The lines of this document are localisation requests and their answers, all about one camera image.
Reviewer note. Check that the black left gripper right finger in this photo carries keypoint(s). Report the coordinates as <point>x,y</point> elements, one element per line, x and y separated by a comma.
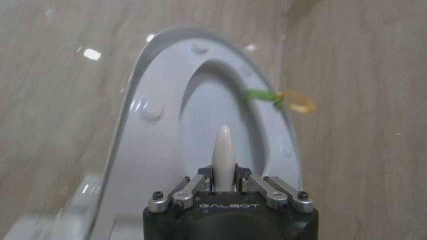
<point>276,191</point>

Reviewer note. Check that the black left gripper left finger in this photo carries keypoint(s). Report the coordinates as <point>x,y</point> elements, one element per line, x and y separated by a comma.
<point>187,190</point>

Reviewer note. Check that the white toilet lid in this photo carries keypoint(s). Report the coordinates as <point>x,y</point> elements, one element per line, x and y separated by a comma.
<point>216,107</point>

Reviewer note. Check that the white ceramic toilet body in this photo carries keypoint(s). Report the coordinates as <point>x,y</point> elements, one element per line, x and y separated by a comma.
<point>67,207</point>

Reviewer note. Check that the yellow rubber loop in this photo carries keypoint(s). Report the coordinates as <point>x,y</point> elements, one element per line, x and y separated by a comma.
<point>302,105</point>

